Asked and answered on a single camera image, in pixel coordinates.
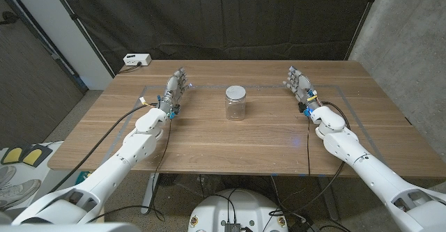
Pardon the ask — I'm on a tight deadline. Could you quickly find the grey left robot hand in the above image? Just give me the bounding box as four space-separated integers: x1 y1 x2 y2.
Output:
156 66 192 121

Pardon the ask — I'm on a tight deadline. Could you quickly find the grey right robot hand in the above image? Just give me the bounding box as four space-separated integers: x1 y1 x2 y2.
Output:
282 65 323 118

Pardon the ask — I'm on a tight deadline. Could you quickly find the clear plastic jar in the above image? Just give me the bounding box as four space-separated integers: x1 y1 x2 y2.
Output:
225 98 247 121

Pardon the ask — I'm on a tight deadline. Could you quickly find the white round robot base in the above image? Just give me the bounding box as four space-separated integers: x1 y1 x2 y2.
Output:
187 189 289 232

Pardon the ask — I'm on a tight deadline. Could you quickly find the white power strip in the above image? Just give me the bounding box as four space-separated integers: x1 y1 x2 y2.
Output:
123 53 153 67

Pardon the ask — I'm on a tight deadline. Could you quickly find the black backdrop cloth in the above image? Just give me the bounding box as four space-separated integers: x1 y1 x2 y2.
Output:
52 0 380 75

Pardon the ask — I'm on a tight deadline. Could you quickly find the black right backdrop stand pole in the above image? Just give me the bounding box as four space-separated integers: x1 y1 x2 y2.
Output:
343 0 383 61

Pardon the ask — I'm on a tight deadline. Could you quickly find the black backdrop stand pole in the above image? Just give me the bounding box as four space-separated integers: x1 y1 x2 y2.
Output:
343 0 383 61
47 0 116 78

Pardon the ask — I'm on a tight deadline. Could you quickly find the black left backdrop stand pole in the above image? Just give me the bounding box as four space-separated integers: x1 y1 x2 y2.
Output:
47 0 116 78

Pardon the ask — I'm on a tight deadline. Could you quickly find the grey metal table leg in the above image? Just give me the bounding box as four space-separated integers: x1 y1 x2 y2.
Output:
318 176 339 222
140 172 160 215

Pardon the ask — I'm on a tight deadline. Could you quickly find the yellow black foot pedal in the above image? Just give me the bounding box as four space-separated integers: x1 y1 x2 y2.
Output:
0 146 24 166
21 144 53 167

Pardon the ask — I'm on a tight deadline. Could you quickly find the white robot torso shell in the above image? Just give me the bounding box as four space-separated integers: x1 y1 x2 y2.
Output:
0 222 141 232

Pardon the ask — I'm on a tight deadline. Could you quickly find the grey sneaker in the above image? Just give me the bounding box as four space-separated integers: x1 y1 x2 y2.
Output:
0 178 42 210
0 165 17 187

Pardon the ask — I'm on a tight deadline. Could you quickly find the black power strip cord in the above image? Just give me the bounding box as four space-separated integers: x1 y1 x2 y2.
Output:
118 62 142 75

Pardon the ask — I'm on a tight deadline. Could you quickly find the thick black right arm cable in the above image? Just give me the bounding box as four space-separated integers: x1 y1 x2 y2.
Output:
271 100 351 217

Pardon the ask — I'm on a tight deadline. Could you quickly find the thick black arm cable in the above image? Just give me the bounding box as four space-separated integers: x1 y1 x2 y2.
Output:
271 100 351 217
48 102 160 194

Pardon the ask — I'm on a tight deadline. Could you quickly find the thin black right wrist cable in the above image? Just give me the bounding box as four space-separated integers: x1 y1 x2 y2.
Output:
306 116 312 176

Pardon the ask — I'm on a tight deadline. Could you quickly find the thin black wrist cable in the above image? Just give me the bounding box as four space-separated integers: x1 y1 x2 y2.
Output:
141 117 173 222
306 116 312 176

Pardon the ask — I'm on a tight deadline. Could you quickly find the thin black left wrist cable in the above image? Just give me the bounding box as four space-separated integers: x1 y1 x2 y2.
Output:
141 117 173 222

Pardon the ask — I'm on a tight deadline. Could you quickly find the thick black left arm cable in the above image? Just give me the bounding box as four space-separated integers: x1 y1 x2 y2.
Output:
48 102 160 194

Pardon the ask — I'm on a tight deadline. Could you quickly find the black cable on robot base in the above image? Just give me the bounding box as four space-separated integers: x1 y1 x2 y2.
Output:
208 188 238 225

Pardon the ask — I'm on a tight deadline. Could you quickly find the black door handle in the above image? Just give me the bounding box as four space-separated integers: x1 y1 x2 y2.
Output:
0 11 20 26

